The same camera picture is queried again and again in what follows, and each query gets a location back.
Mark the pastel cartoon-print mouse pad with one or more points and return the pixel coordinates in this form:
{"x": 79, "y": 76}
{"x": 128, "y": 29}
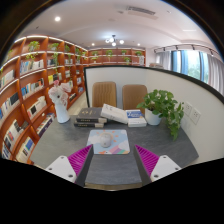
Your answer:
{"x": 120, "y": 141}

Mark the window with curtains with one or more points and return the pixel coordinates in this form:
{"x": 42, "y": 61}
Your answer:
{"x": 193, "y": 63}

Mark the tan upholstered chair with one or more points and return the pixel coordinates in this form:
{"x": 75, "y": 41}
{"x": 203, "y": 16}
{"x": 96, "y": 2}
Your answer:
{"x": 133, "y": 96}
{"x": 104, "y": 93}

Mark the white computer mouse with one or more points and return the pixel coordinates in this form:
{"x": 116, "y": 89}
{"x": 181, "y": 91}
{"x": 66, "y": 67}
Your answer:
{"x": 105, "y": 140}

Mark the thick white book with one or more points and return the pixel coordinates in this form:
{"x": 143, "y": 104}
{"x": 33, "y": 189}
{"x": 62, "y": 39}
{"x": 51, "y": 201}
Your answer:
{"x": 113, "y": 114}

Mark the ceiling chandelier lamp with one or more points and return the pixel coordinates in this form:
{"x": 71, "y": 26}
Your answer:
{"x": 114, "y": 40}

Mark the recessed ceiling lights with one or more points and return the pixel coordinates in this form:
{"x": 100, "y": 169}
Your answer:
{"x": 57, "y": 18}

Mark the white black-edged desk partition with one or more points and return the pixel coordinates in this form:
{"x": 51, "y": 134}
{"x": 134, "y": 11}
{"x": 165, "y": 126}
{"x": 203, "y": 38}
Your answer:
{"x": 206, "y": 140}

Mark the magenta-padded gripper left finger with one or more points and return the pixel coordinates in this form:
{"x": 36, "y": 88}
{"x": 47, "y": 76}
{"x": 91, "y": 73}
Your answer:
{"x": 61, "y": 166}

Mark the blue and white book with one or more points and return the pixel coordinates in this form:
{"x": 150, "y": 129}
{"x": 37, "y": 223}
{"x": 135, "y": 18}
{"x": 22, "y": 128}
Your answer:
{"x": 136, "y": 120}

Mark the ceiling air vent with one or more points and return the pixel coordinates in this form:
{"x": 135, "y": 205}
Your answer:
{"x": 140, "y": 10}

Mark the green plant in white pot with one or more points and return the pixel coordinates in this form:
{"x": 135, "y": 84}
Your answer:
{"x": 152, "y": 117}

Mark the white wall socket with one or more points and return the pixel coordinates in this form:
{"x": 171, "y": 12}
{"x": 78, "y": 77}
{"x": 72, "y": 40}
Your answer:
{"x": 195, "y": 116}
{"x": 187, "y": 109}

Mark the white vase with pink flowers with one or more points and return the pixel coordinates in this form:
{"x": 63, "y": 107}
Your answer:
{"x": 61, "y": 113}

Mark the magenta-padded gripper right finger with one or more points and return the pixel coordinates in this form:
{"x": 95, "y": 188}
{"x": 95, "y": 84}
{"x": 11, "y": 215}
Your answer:
{"x": 162, "y": 168}

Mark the orange wooden bookshelf unit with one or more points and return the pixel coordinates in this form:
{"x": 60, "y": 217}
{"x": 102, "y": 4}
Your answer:
{"x": 26, "y": 100}

